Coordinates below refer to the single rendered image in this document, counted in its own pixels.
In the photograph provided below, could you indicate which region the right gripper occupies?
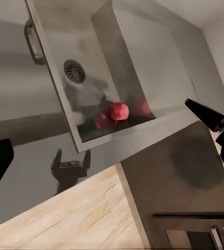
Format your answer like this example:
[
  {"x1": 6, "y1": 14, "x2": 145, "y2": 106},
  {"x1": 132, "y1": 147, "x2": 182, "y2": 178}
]
[{"x1": 187, "y1": 99, "x2": 224, "y2": 146}]

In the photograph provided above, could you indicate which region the vidalia onion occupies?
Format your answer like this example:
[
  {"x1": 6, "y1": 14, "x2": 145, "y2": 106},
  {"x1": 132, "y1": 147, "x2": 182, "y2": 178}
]
[{"x1": 107, "y1": 103, "x2": 129, "y2": 127}]

